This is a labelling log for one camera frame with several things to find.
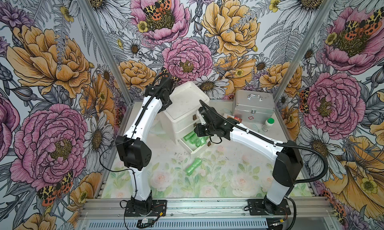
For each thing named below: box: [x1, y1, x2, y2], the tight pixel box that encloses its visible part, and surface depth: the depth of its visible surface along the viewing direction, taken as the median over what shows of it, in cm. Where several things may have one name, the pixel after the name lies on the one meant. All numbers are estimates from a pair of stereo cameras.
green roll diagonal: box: [185, 157, 202, 176], surface depth 89 cm
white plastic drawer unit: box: [163, 81, 211, 158], surface depth 89 cm
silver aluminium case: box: [233, 89, 276, 125], surface depth 104 cm
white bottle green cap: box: [262, 117, 275, 132], surface depth 101 cm
